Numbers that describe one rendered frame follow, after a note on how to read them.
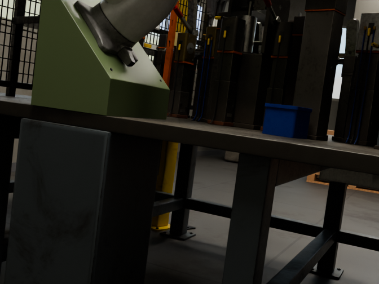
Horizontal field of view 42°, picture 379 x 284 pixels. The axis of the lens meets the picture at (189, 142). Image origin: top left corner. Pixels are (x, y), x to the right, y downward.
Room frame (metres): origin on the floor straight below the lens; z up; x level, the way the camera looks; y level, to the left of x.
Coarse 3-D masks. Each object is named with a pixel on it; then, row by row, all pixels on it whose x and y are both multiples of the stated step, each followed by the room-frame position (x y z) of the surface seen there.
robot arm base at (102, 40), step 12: (84, 12) 1.41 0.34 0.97; (96, 12) 1.40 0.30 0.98; (96, 24) 1.40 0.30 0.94; (108, 24) 1.39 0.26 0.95; (96, 36) 1.38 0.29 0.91; (108, 36) 1.40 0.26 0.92; (120, 36) 1.40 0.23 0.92; (108, 48) 1.38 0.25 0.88; (120, 48) 1.42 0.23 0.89; (132, 48) 1.52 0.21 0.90; (132, 60) 1.42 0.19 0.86
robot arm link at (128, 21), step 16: (112, 0) 1.37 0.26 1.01; (128, 0) 1.36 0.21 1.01; (144, 0) 1.35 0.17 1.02; (160, 0) 1.36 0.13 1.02; (176, 0) 1.41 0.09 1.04; (112, 16) 1.38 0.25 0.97; (128, 16) 1.37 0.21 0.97; (144, 16) 1.38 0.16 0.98; (160, 16) 1.40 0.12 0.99; (128, 32) 1.40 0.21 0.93; (144, 32) 1.42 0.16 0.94
